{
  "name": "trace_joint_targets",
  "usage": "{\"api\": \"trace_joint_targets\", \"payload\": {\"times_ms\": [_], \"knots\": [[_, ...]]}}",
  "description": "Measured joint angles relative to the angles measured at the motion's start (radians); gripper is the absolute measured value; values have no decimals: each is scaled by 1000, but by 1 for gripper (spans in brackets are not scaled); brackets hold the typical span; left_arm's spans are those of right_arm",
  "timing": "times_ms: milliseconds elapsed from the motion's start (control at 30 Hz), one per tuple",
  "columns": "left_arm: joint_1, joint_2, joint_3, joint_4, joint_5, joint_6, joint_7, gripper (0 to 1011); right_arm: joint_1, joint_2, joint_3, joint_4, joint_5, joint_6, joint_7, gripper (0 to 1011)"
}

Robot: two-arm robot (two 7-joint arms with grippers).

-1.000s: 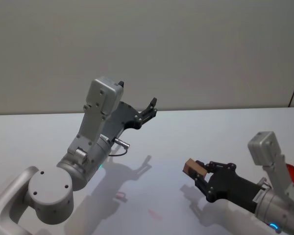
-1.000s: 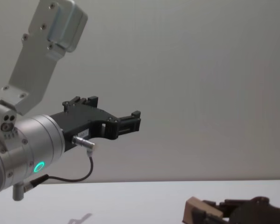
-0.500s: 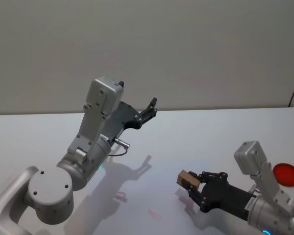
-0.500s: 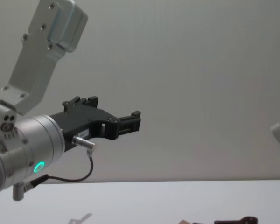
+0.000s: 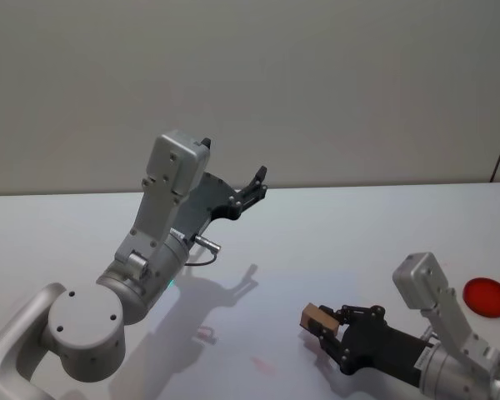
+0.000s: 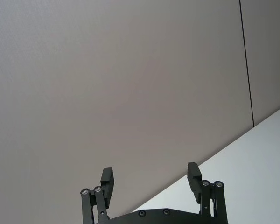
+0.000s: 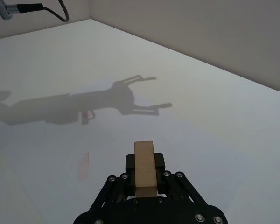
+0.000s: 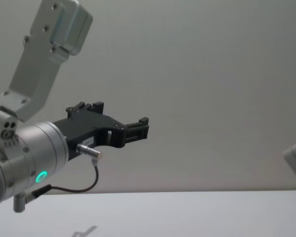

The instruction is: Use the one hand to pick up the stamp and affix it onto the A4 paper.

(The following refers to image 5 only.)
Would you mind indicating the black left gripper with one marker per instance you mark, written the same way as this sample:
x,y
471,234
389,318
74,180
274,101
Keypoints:
x,y
208,200

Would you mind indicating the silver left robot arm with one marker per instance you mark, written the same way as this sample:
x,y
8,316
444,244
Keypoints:
x,y
83,321

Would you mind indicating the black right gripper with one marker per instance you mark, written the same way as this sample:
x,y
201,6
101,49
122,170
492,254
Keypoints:
x,y
379,346

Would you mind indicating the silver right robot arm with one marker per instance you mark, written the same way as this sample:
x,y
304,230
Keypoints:
x,y
450,316

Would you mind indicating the small brown wooden block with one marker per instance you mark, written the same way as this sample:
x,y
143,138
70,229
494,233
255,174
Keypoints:
x,y
312,318

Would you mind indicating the pale curtain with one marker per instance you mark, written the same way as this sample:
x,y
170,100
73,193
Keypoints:
x,y
250,83

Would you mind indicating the round red disc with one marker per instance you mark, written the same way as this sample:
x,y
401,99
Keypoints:
x,y
487,297

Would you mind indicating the white table cloth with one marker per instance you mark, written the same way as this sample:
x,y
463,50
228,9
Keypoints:
x,y
300,250

